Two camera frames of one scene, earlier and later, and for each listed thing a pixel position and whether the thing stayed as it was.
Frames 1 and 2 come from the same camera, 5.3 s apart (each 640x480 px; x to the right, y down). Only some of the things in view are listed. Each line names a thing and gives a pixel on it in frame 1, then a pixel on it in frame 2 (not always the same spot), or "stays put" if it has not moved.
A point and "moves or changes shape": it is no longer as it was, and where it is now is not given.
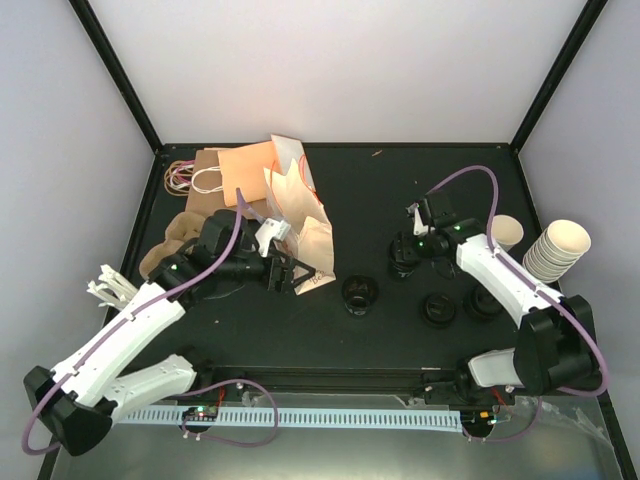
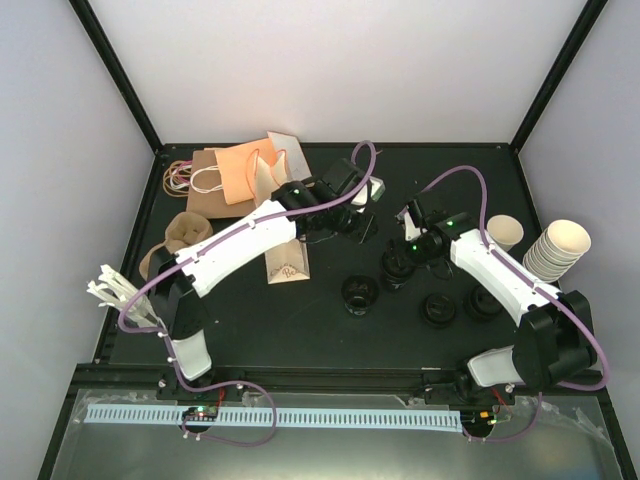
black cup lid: (479, 304) stays put
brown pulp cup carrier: (181, 230) stays put
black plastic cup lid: (438, 310) stays put
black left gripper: (284, 282) to (362, 233)
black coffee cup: (359, 294) stays put
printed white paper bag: (295, 197) moves or changes shape
